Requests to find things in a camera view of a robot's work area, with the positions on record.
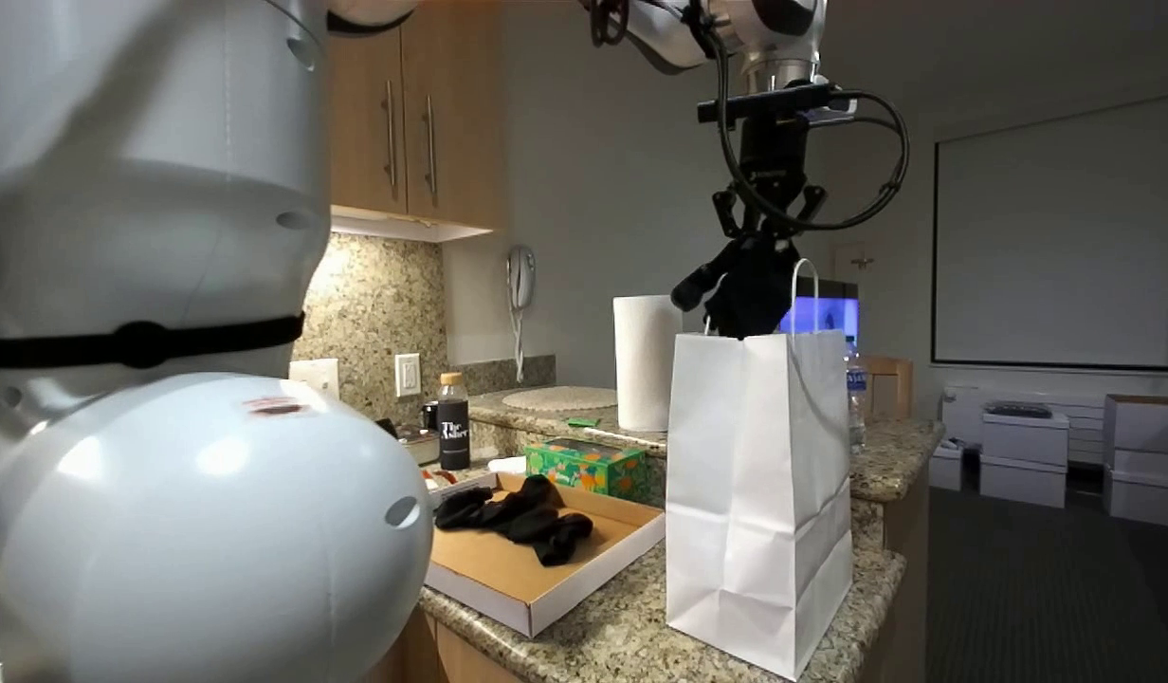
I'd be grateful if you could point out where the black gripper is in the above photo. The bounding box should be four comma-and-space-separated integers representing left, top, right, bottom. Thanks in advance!
714, 120, 829, 278

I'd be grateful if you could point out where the black sock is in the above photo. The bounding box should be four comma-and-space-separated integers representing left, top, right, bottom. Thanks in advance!
434, 485, 503, 533
531, 509, 600, 567
492, 471, 570, 546
669, 234, 803, 340

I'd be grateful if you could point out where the small lit display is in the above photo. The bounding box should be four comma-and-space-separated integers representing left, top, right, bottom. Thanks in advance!
785, 278, 861, 340

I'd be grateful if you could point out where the white paper towel roll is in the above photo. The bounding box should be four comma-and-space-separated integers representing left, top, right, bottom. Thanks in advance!
612, 292, 685, 441

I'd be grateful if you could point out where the clear plastic water bottle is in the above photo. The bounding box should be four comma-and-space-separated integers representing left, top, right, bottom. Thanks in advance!
841, 335, 874, 447

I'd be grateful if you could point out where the wooden dining chair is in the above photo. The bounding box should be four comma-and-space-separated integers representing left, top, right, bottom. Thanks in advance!
861, 357, 917, 428

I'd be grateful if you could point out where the white projector screen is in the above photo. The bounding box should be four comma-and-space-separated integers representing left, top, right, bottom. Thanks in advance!
928, 92, 1168, 376

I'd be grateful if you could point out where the small white storage box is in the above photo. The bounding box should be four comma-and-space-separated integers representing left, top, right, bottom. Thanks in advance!
925, 432, 970, 493

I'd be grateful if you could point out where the green tissue box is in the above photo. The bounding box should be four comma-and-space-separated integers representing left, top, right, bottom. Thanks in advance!
523, 441, 654, 503

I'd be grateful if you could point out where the dark glass bottle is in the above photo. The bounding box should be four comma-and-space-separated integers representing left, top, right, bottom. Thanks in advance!
434, 369, 474, 473

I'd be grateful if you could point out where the shallow cardboard box tray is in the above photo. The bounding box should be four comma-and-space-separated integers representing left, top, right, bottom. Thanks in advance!
424, 473, 671, 642

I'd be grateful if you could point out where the wooden counter cabinet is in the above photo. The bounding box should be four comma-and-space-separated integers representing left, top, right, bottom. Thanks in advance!
374, 615, 537, 683

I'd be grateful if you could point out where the white wall phone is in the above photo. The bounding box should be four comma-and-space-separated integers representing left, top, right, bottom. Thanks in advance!
502, 244, 537, 384

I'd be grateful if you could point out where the white paper bag with handles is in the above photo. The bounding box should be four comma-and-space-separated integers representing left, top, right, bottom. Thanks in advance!
664, 259, 856, 683

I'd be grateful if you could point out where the wooden wall cabinet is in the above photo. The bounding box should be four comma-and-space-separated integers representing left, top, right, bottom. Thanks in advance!
324, 0, 511, 244

